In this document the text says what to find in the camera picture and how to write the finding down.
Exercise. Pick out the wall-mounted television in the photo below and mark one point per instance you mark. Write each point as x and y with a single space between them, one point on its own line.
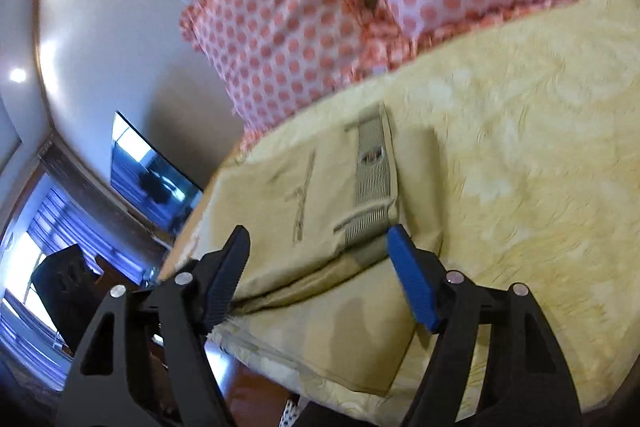
150 177

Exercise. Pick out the black chair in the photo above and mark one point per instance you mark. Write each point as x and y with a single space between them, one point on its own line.
62 292

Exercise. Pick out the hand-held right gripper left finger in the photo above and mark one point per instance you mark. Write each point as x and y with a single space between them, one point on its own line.
227 274

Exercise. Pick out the yellow patterned bedspread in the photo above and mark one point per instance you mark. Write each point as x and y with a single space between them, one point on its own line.
525 167

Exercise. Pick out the blue curtain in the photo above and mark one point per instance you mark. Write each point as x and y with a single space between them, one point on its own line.
55 227

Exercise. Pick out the ceiling light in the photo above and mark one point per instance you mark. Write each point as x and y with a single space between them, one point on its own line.
18 75

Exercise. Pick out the beige pants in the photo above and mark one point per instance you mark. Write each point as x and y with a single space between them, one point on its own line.
310 227

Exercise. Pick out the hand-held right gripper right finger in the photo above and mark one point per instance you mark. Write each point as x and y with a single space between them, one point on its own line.
412 279

